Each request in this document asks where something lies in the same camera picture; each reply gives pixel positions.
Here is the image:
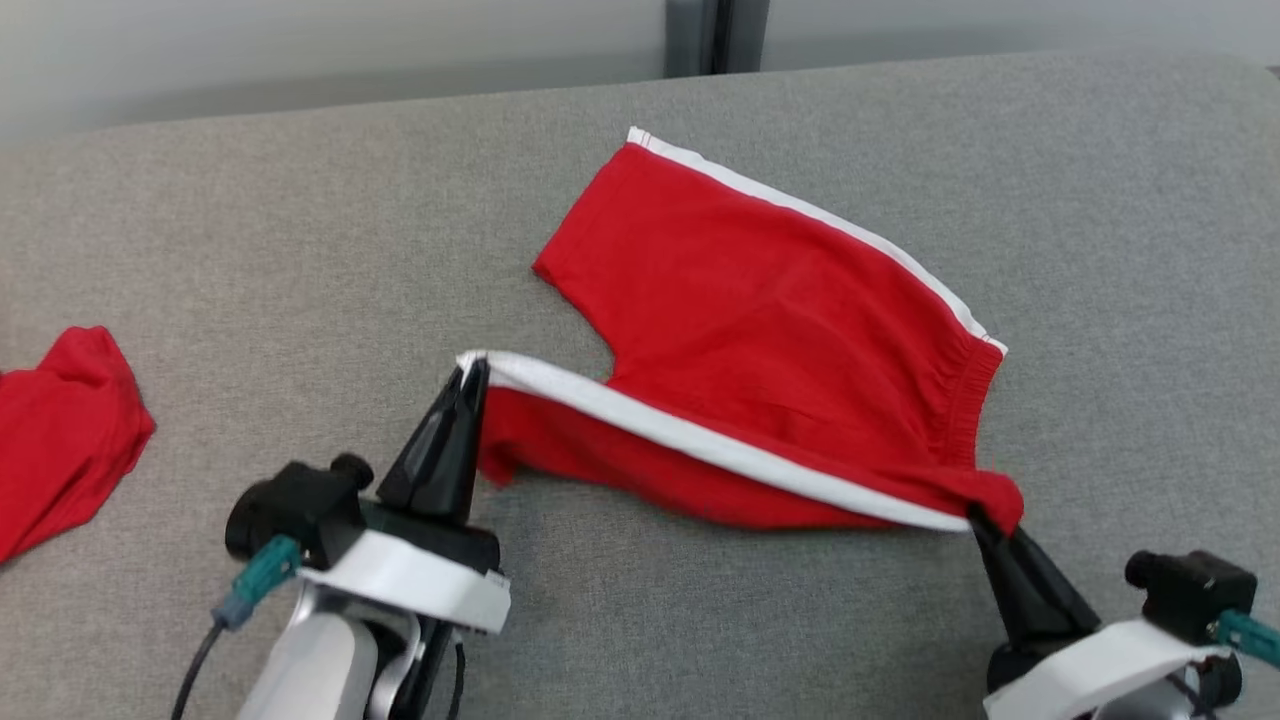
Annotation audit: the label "grey aluminium partition post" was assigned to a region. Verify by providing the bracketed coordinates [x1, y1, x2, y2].
[665, 0, 771, 79]

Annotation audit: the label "thin black camera cable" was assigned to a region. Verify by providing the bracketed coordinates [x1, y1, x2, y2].
[170, 618, 227, 720]

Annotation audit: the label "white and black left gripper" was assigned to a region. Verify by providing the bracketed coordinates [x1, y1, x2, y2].
[295, 357, 513, 720]

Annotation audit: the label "red t-shirt with striped collar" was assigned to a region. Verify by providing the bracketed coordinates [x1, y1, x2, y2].
[0, 325, 158, 566]

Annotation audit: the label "teal cable plug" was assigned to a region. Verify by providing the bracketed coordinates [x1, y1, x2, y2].
[1214, 610, 1280, 668]
[211, 535, 302, 631]

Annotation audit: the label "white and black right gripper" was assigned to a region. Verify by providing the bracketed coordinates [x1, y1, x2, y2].
[966, 508, 1241, 720]

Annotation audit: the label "red shorts with white stripes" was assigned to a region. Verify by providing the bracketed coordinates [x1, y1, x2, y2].
[457, 125, 1026, 536]

